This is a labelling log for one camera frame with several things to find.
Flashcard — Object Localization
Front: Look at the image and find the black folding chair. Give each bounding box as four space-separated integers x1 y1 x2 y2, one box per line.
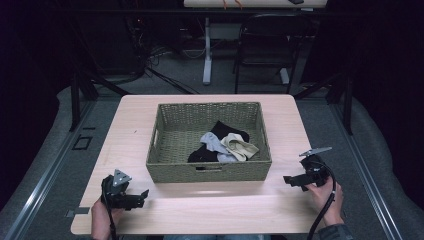
232 12 313 95

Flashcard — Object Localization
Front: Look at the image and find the metal floor rail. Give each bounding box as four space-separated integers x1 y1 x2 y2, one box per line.
329 102 405 240
2 99 98 240

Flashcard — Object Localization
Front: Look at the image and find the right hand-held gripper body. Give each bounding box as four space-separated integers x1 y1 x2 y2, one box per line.
298 146 334 188

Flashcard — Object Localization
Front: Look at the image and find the bundle of floor cables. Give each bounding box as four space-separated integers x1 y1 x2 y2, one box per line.
124 13 208 95

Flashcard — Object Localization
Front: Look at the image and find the grey tape strip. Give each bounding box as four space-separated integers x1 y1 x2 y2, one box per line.
65 206 91 219

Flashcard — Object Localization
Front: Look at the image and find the green woven basket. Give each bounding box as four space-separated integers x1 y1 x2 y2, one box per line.
145 101 273 184

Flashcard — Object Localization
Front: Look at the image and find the light desk with white legs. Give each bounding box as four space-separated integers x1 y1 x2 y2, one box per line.
182 0 330 86

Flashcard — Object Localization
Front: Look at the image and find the grey sock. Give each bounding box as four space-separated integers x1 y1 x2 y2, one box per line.
199 131 240 164

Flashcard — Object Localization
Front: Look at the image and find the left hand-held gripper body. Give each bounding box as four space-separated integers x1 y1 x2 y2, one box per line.
100 168 138 211

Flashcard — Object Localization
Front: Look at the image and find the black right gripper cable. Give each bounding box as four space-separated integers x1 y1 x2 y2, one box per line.
306 161 337 240

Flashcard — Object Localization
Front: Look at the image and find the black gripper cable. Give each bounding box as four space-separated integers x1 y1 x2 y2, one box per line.
101 178 118 240
306 161 337 240

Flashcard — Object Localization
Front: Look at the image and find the black tape square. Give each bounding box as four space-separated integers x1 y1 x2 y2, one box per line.
71 134 93 151

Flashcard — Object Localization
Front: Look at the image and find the person's left hand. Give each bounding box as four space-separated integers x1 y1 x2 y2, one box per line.
91 197 125 225

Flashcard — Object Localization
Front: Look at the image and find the pile of socks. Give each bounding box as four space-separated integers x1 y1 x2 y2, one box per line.
187 120 251 164

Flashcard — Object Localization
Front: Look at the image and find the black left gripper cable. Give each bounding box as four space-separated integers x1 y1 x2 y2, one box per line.
101 178 118 240

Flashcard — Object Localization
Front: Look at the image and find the black metal stand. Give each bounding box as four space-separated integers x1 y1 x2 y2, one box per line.
67 70 132 132
293 71 355 136

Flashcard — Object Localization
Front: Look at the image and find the beige sock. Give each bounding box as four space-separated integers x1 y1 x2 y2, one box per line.
220 132 261 163

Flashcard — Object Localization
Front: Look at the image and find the person's right hand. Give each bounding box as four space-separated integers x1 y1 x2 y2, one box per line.
305 175 345 224

